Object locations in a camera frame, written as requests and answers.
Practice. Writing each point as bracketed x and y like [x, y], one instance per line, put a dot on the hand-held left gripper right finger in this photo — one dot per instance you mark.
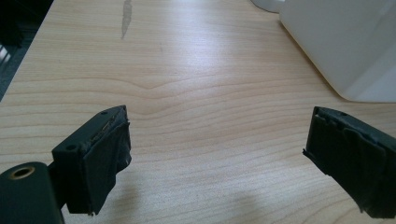
[351, 155]

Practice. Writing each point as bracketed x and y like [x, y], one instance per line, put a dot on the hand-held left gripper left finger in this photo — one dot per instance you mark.
[90, 155]

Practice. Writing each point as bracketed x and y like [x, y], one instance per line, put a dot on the white plastic container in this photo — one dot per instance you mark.
[345, 43]

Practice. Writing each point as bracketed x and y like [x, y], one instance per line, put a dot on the dark furniture beside table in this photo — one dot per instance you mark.
[15, 31]

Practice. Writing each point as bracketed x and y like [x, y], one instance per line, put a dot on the white round object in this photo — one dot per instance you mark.
[267, 4]

